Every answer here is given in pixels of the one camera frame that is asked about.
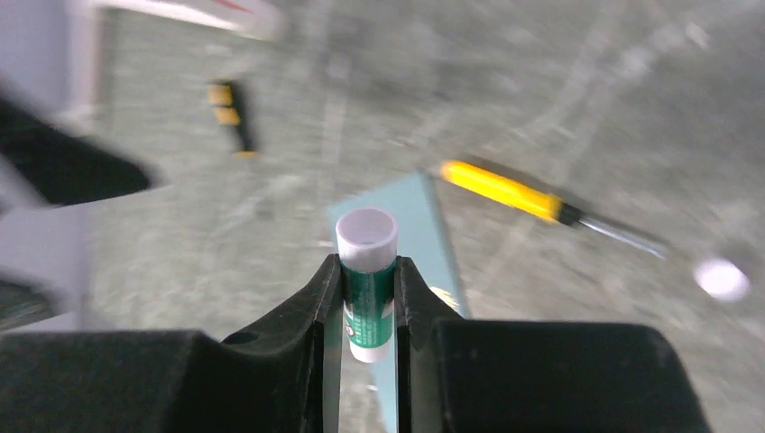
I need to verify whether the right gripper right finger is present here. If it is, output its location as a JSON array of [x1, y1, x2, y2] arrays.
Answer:
[[394, 257, 711, 432]]

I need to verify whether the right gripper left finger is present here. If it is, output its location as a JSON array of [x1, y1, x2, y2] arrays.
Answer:
[[1, 254, 342, 432]]

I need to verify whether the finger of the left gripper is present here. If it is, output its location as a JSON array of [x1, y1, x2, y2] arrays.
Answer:
[[1, 95, 152, 207]]

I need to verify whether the light blue envelope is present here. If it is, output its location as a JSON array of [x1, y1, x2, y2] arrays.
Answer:
[[325, 171, 470, 433]]

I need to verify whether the green white glue stick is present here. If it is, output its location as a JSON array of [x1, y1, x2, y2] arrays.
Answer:
[[336, 207, 398, 364]]

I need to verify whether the small white glue cap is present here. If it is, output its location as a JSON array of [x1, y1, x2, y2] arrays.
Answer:
[[693, 259, 750, 302]]

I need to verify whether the white pvc pipe frame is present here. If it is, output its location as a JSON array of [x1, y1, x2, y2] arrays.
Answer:
[[65, 1, 288, 123]]

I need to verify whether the black handled small screwdriver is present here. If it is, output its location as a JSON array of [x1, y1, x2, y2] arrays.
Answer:
[[207, 78, 259, 157]]

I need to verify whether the yellow handled screwdriver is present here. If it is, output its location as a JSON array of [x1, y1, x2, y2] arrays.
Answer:
[[440, 160, 667, 259]]

